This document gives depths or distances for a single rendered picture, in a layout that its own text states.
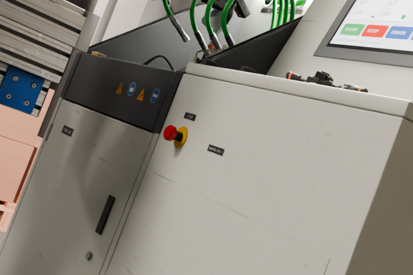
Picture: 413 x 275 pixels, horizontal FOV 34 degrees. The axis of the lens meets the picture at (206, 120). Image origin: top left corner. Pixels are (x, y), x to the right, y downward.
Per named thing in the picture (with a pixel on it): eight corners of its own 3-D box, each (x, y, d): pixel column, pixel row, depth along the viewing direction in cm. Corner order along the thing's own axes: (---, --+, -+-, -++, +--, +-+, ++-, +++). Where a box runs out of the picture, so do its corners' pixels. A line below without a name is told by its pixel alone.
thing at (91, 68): (63, 97, 220) (82, 52, 221) (75, 102, 223) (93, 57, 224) (151, 131, 169) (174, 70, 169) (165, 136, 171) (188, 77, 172)
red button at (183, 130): (157, 140, 157) (165, 119, 157) (171, 145, 159) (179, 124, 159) (168, 144, 152) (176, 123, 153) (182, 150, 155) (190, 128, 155)
